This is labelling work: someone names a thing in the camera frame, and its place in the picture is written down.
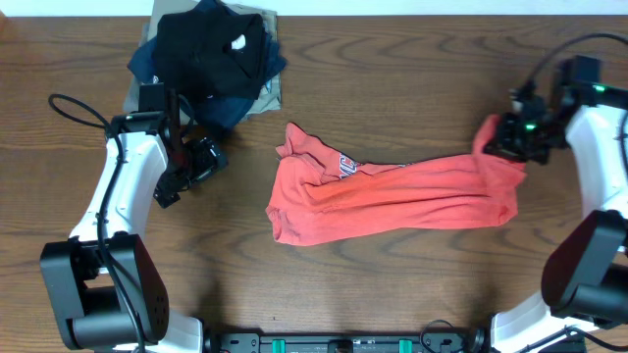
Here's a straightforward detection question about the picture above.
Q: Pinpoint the red t-shirt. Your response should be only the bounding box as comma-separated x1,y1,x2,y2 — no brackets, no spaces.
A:
266,116,526,246

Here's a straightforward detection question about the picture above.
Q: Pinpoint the khaki folded garment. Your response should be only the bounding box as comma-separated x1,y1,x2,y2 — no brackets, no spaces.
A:
123,0,282,120

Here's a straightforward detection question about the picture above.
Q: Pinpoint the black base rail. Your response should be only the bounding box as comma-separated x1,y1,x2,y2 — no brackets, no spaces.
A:
204,329,490,353

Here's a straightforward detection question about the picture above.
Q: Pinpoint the navy folded garment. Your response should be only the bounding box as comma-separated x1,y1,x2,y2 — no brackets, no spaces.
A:
128,1,287,132

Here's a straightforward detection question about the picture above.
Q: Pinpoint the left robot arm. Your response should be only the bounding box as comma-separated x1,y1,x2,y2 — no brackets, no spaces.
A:
39,83,227,352

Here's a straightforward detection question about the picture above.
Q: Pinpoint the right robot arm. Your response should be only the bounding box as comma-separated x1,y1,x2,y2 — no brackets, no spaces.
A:
471,56,627,352

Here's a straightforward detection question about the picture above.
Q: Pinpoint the black folded garment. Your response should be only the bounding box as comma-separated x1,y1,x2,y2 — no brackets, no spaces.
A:
152,8,266,102

